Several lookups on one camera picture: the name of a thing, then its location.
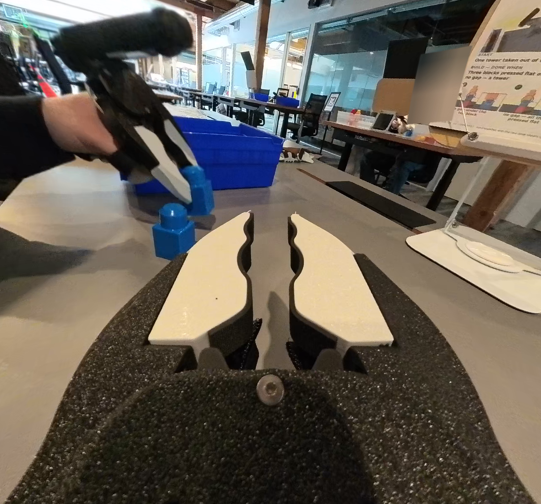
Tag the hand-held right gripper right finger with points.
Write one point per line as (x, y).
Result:
(334, 288)

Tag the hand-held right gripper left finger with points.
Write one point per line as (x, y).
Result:
(211, 288)

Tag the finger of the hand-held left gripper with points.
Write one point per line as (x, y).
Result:
(179, 140)
(169, 166)

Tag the blue mega block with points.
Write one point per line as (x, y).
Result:
(173, 233)
(203, 193)

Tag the blue plastic bin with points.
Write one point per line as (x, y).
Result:
(236, 162)

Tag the person's left forearm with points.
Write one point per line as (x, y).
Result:
(21, 132)

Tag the person's left hand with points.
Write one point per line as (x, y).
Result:
(76, 124)

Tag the small blue bin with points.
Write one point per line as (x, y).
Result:
(286, 102)
(261, 97)

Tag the black table mat strip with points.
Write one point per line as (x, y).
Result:
(380, 204)

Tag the black office chair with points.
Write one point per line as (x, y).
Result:
(310, 117)

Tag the wooden column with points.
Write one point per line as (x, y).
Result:
(263, 35)

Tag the wooden desk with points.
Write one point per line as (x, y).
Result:
(405, 138)

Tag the grey tablet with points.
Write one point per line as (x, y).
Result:
(383, 121)

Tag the brown cardboard sheet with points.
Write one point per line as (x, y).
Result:
(395, 94)

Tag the paper instruction sheet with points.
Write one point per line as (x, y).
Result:
(503, 48)

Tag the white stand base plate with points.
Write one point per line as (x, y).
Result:
(473, 267)

